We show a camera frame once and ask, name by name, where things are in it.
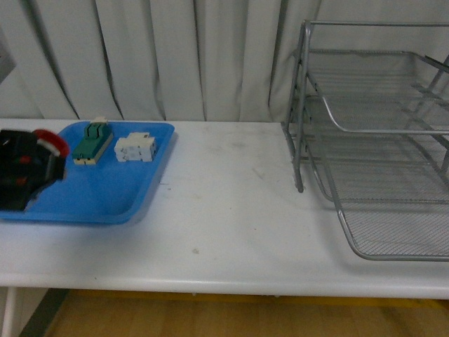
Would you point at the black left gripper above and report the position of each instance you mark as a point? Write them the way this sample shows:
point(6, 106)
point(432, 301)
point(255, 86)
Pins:
point(27, 169)

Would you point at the red emergency stop button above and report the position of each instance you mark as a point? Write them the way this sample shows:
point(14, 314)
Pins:
point(52, 142)

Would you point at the blue plastic tray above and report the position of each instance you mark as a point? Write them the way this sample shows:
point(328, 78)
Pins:
point(110, 192)

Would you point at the white circuit breaker block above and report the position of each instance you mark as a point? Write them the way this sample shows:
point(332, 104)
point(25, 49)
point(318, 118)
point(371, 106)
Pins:
point(137, 146)

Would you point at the white curtain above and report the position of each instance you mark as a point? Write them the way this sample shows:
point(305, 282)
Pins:
point(166, 60)

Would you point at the green beige switch module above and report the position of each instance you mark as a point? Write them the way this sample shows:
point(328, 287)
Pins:
point(97, 136)

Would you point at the grey wire mesh rack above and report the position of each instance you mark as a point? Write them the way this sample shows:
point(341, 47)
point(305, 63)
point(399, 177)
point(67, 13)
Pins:
point(369, 111)

